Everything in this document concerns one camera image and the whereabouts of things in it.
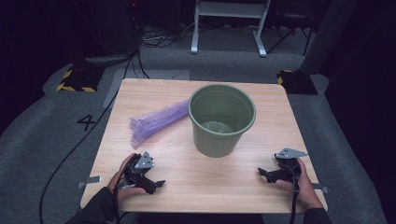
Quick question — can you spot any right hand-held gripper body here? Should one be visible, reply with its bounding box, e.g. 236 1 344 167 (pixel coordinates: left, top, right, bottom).
274 147 309 185

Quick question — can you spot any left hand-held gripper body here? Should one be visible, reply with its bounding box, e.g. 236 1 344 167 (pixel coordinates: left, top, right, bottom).
120 151 157 189

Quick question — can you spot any purple plastic bag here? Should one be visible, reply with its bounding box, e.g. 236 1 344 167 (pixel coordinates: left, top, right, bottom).
129 98 191 150

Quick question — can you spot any green plastic trash bin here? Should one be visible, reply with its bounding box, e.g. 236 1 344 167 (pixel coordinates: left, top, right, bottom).
188 83 257 159

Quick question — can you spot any person's left hand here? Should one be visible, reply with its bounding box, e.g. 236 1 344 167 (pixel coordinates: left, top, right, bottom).
106 152 148 200

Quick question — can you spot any person's right hand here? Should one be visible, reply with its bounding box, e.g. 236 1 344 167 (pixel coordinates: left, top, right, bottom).
275 157 325 211

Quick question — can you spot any black yellow striped base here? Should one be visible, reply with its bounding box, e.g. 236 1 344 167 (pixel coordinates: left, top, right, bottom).
276 69 319 96
55 64 106 93

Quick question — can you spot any black tripod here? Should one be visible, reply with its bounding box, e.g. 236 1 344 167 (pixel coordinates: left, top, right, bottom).
265 12 316 57

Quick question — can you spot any grey pillar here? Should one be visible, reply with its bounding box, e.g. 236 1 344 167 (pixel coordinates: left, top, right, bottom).
299 0 359 76

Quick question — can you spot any white metal stand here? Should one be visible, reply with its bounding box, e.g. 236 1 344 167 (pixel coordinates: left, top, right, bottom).
190 0 272 58

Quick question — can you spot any right hand-held gripper cable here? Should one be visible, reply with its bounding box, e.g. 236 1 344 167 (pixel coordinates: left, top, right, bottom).
289 164 302 224

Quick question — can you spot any hand-held gripper cable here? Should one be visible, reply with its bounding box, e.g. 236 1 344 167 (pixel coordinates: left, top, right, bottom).
289 164 302 224
112 174 130 224

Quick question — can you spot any left hand-held gripper cable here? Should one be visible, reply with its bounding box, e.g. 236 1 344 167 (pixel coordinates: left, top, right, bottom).
112 174 130 224

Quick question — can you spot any grey metal table bracket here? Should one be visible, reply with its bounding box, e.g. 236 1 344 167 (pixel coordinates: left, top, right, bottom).
77 175 103 189
311 183 329 194

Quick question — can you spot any long black floor cable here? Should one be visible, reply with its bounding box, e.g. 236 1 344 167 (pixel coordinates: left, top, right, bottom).
38 49 141 224

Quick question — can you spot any tangle of floor cables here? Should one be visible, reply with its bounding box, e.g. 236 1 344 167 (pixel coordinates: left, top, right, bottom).
139 22 200 49

